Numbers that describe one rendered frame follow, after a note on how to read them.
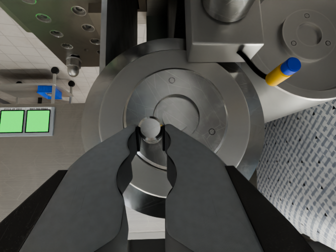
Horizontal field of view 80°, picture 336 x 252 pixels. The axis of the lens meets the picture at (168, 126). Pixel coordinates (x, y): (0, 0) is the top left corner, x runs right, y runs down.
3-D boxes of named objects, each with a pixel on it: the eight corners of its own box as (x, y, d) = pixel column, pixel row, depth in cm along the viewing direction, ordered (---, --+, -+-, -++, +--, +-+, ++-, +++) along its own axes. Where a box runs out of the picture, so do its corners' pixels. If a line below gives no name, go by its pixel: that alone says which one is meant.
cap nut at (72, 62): (78, 56, 49) (77, 73, 48) (84, 63, 52) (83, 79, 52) (63, 56, 49) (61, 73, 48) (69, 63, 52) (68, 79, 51)
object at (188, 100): (250, 127, 14) (165, 194, 13) (239, 131, 16) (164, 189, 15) (186, 47, 15) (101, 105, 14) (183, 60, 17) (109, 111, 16)
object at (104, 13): (110, -102, 20) (105, 74, 17) (137, 38, 43) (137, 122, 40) (105, -102, 20) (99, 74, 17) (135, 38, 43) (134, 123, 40)
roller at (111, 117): (241, 46, 16) (260, 193, 15) (192, 114, 42) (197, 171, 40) (97, 51, 16) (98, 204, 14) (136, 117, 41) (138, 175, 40)
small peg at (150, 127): (145, 145, 11) (133, 123, 11) (148, 148, 14) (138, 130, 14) (167, 132, 11) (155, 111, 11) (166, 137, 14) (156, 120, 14)
